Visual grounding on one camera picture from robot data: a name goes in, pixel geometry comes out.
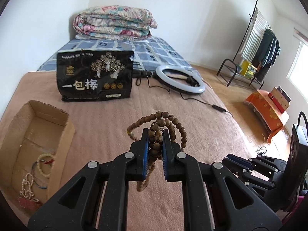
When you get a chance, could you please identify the black bangle ring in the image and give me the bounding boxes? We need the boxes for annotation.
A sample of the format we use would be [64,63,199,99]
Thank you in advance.
[31,161,49,189]

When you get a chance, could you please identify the black clothes rack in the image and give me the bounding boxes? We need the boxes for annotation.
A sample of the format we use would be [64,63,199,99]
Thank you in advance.
[216,0,281,90]

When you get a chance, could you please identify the white ring light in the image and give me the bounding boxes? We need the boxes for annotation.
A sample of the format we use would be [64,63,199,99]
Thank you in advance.
[155,65,206,95]

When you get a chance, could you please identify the floral folded quilt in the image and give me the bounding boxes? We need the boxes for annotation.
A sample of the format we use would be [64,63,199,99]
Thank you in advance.
[73,5,158,40]

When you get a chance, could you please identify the black snack bag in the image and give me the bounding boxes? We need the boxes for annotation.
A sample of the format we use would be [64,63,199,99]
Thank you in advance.
[56,50,134,102]

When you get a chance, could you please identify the cream bead bracelet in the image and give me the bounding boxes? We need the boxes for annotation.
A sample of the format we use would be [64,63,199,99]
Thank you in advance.
[36,153,56,178]

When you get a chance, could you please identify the red pouch in box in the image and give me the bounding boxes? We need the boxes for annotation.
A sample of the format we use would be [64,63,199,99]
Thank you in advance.
[17,197,43,212]

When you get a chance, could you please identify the blue checkered bed sheet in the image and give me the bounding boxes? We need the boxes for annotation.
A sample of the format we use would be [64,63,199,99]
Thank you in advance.
[36,36,193,72]

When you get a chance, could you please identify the brown wooden bead necklace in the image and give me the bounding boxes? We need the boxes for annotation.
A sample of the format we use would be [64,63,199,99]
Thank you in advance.
[126,110,188,193]

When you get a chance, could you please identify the yellow box on rack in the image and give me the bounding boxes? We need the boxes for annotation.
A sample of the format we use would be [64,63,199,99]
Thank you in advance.
[240,59,257,79]

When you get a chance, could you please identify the black power cable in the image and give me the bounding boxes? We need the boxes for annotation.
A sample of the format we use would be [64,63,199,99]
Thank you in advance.
[134,70,234,118]

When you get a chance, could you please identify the white pearl necklace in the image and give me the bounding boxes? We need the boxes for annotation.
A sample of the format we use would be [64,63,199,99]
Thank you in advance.
[19,172,40,203]

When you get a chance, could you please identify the hanging dark clothes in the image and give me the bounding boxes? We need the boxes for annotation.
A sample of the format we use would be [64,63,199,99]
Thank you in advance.
[240,9,282,83]

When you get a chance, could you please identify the books on orange box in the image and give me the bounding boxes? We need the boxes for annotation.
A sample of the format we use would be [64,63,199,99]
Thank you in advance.
[268,86,291,113]

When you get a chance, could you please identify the orange patterned box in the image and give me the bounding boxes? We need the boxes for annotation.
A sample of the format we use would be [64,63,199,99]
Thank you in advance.
[244,90,289,143]

